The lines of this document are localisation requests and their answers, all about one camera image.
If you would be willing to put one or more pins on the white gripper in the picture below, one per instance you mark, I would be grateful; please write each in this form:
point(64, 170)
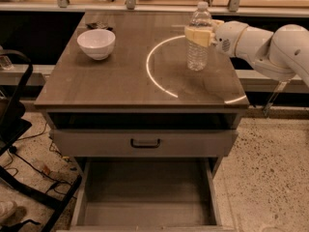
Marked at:
point(226, 38)

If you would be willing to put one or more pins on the clear plastic water bottle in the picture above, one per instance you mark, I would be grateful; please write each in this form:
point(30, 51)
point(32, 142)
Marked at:
point(197, 56)

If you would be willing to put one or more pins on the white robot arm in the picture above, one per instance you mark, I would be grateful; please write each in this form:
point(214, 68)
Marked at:
point(278, 55)

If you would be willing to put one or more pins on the white ceramic bowl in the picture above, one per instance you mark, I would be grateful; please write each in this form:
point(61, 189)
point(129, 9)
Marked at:
point(98, 44)

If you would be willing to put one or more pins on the small dark object on table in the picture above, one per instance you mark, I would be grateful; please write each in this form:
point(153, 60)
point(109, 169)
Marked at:
point(99, 25)

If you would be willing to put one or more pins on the wooden drawer cabinet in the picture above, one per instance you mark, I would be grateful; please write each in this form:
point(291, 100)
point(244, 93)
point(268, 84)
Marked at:
point(144, 84)

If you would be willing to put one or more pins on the open bottom drawer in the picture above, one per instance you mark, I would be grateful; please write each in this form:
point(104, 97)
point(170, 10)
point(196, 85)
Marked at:
point(146, 195)

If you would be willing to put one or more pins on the white shoe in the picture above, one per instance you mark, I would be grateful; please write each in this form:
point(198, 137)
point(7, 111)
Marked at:
point(7, 209)

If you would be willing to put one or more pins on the metal shelf rail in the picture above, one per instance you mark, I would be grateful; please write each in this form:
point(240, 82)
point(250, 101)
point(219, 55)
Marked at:
point(289, 8)

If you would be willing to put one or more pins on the closed drawer with black handle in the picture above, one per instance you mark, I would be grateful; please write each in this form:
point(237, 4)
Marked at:
point(144, 143)

